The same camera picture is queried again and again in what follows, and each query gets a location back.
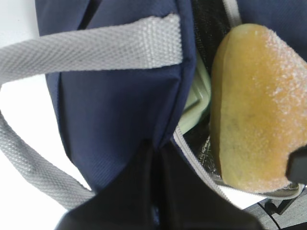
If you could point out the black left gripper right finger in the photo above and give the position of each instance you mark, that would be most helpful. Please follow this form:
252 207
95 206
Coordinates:
189 204

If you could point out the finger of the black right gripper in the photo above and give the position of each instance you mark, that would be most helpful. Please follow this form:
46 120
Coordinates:
297 166

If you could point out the brown bread roll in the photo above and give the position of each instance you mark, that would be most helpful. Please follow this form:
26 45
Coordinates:
258 108

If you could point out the green lid food container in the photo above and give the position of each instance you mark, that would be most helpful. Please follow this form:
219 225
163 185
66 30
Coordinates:
198 100

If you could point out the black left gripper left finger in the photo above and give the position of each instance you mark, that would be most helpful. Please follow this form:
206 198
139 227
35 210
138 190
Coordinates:
125 204

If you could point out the navy blue lunch bag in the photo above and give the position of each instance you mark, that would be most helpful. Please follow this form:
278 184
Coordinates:
119 72

